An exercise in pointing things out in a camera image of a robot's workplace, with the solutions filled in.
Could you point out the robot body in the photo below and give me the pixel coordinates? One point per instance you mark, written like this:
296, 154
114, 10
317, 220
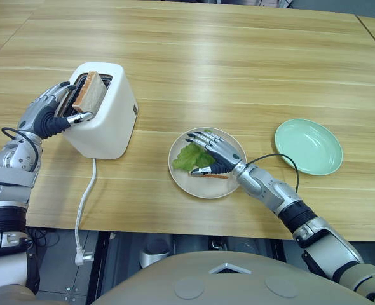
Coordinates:
238, 279

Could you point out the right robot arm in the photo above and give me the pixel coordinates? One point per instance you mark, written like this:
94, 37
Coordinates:
302, 219

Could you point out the green lettuce leaf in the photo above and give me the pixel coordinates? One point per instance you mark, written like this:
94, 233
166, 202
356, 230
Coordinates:
190, 155

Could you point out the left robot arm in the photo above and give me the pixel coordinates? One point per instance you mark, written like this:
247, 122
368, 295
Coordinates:
9, 197

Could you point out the beige round plate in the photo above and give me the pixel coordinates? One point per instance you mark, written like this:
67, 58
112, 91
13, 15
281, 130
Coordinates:
206, 187

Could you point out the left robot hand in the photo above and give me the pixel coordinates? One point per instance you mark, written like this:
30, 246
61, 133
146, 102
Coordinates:
41, 115

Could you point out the cream toaster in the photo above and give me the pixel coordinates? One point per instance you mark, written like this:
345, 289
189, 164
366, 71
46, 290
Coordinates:
108, 120

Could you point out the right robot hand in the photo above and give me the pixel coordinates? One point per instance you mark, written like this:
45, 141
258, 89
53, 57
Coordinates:
220, 149

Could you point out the green round plate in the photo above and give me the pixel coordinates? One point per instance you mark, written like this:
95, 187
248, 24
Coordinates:
308, 146

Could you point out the bread slice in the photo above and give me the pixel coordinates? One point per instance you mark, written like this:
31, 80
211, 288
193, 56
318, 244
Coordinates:
217, 175
90, 92

